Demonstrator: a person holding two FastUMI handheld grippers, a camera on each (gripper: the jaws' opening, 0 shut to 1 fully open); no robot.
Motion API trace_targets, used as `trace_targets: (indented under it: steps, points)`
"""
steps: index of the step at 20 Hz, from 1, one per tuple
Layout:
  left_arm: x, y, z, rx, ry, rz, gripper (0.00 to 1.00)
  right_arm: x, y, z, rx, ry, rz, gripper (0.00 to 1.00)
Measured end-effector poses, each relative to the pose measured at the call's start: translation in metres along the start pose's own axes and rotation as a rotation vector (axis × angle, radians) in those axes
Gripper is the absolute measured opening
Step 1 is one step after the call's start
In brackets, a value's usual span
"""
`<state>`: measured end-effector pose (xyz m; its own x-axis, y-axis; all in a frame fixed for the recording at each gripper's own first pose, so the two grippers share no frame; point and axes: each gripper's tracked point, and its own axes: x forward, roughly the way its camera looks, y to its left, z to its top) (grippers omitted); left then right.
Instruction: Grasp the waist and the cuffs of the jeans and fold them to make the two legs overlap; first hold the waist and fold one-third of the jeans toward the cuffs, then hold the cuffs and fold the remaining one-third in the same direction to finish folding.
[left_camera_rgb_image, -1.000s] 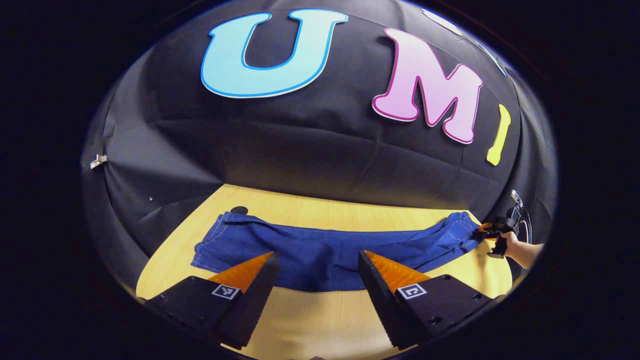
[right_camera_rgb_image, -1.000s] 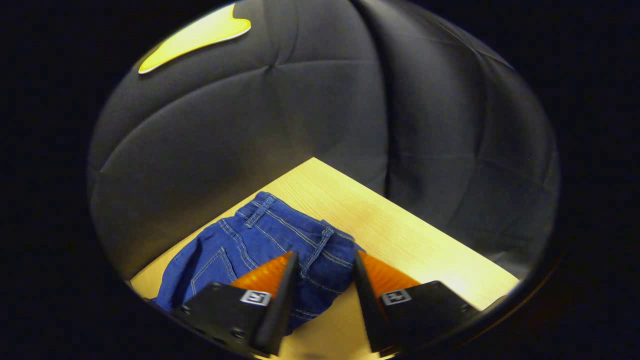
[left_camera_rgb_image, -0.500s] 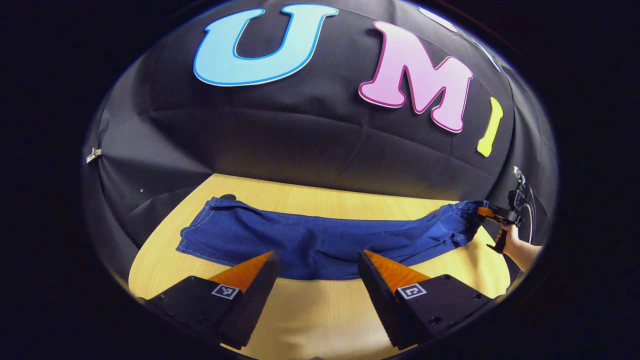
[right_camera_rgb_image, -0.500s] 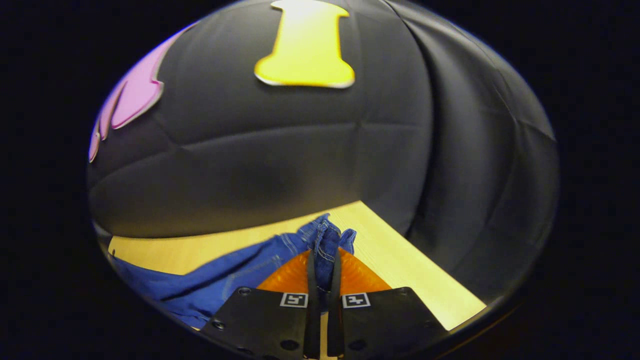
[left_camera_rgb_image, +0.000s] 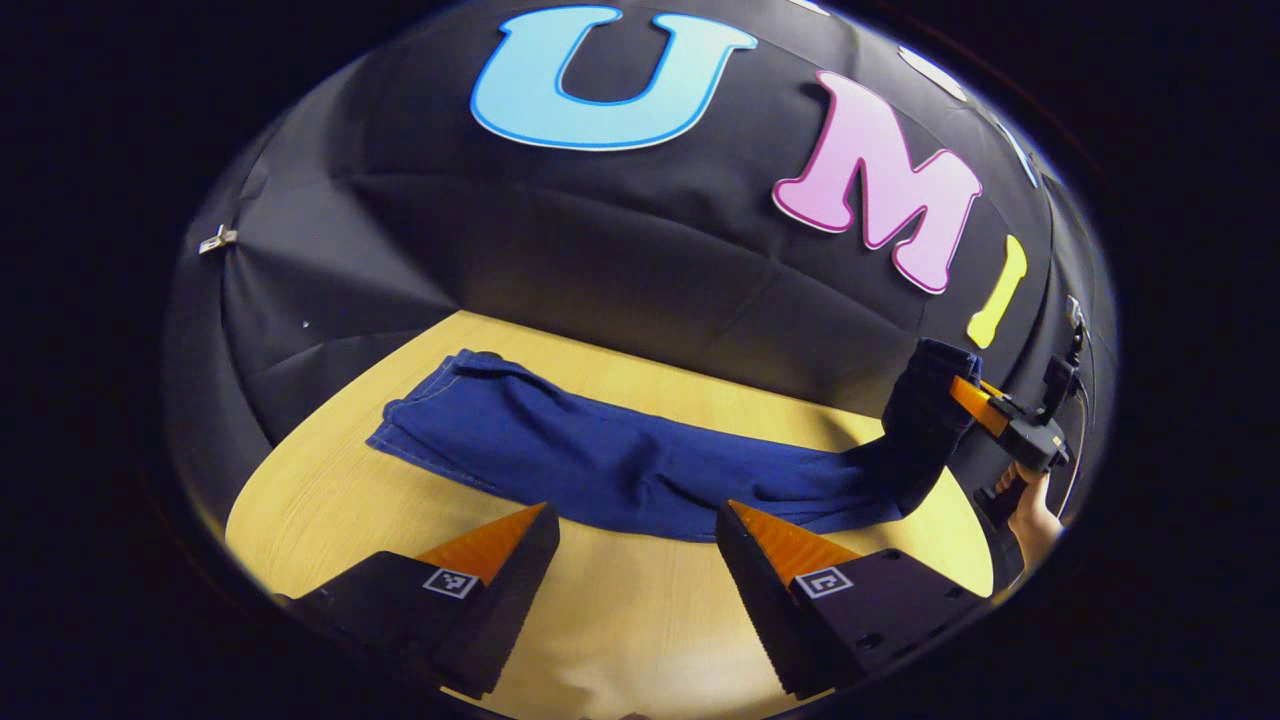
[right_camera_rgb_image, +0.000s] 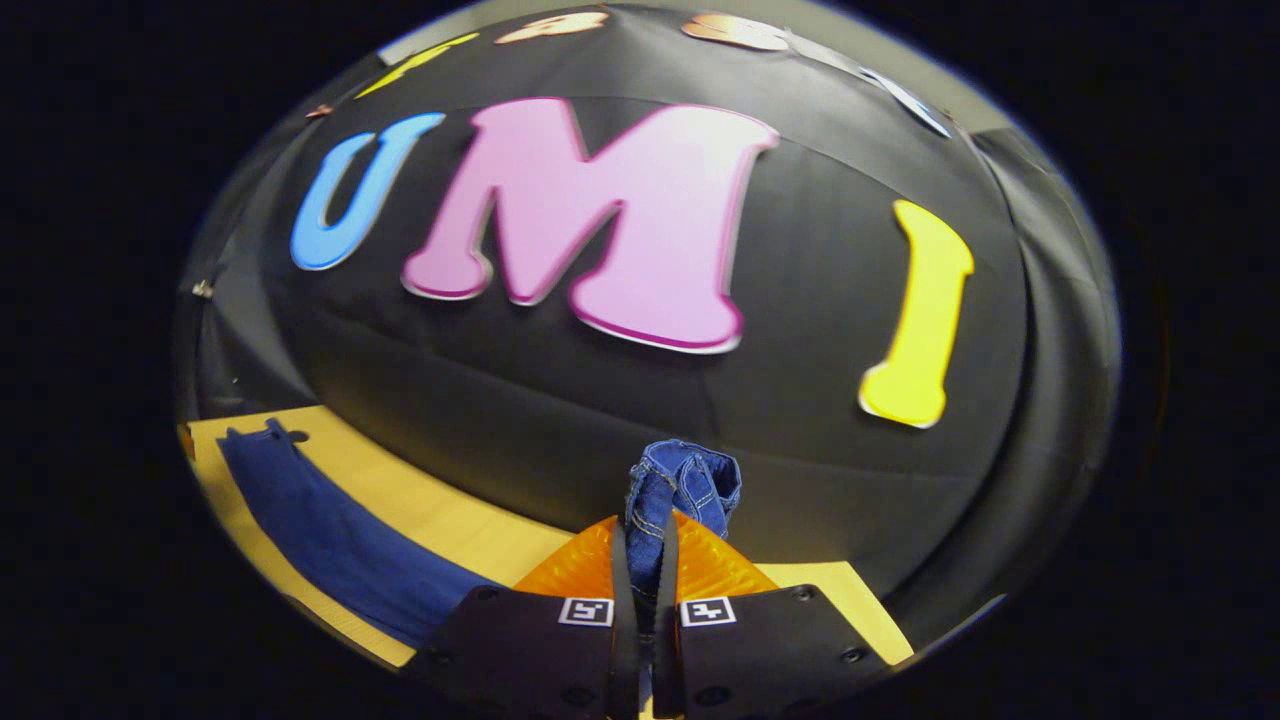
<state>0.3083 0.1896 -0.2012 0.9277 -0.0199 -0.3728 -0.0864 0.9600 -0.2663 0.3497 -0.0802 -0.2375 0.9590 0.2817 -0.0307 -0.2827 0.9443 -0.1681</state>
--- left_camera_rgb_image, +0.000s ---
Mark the black backdrop cloth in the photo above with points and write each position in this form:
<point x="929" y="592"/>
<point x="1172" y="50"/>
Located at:
<point x="600" y="250"/>

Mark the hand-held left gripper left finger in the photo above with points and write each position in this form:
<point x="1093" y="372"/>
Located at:
<point x="505" y="610"/>

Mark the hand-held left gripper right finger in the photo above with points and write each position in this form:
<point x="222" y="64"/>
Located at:
<point x="765" y="600"/>

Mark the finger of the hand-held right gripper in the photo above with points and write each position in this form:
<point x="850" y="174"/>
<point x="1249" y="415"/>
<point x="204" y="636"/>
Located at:
<point x="978" y="405"/>

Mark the blue denim jeans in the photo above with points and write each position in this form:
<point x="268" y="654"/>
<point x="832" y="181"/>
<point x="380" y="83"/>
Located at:
<point x="600" y="460"/>

